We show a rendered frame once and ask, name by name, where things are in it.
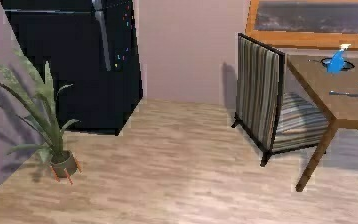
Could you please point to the brown wooden dining table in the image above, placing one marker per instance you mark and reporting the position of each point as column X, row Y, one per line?
column 333, row 93

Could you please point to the striped chair with black frame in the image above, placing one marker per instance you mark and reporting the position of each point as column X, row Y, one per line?
column 260, row 100

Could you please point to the black fridge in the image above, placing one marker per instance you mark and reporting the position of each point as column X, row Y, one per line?
column 77, row 73

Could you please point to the green house plant in pot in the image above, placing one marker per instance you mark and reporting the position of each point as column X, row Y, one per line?
column 50, row 126

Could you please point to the blue spray bottle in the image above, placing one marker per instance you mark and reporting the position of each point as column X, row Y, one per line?
column 336, row 62

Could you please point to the grey table knife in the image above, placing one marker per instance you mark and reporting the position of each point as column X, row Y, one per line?
column 347, row 94

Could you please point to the wooden framed window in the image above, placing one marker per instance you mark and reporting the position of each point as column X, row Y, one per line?
column 310, row 20

